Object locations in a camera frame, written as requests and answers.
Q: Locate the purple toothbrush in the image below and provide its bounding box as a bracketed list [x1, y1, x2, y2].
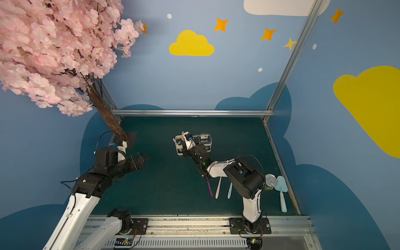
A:
[206, 178, 214, 198]

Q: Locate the grey white toothbrush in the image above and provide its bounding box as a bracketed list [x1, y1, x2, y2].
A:
[182, 131, 189, 140]

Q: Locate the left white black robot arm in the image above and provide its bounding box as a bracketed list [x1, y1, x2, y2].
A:
[44, 146, 149, 250]

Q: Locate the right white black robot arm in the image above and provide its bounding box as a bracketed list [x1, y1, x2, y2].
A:
[182, 140, 265, 233]

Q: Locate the white toothbrush holder rack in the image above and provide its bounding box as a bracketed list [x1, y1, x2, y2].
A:
[173, 133, 212, 156]

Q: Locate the light pink toothbrush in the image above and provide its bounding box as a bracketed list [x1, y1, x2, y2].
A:
[215, 177, 222, 199]

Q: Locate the pale white toothbrush right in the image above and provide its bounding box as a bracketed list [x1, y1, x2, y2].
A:
[227, 183, 233, 200]

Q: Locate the small metal can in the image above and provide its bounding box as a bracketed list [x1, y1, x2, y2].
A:
[264, 174, 278, 190]

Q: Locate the left green circuit board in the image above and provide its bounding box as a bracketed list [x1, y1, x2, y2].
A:
[113, 237, 134, 249]

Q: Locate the green circuit board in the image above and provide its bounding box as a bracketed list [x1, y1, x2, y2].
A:
[246, 238, 263, 250]
[113, 237, 134, 249]

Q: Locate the light blue brush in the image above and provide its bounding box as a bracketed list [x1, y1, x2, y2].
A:
[275, 176, 288, 213]

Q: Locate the right green circuit board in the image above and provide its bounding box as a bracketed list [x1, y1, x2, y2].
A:
[246, 238, 263, 250]

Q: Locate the pink cherry blossom tree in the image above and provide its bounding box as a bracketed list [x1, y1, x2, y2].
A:
[1, 1, 146, 141]

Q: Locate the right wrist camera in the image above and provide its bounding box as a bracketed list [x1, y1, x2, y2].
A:
[182, 133, 195, 151]

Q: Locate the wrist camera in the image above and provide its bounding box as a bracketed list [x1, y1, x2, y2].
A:
[182, 133, 195, 151]
[113, 140, 128, 154]

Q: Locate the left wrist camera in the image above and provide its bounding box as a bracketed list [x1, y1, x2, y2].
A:
[113, 140, 128, 154]

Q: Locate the tree base plate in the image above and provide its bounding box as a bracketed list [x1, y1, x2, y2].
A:
[111, 131, 137, 149]

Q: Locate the aluminium frame back bar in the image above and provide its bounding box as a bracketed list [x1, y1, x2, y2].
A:
[111, 109, 274, 117]

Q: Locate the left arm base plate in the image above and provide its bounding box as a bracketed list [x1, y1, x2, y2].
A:
[124, 218, 149, 236]

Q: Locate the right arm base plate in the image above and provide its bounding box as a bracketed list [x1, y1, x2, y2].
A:
[229, 216, 271, 234]

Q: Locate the aluminium frame upright post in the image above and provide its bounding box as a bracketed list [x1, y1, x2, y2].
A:
[262, 0, 324, 125]

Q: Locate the aluminium rail front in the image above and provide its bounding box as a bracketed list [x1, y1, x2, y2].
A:
[51, 215, 323, 250]

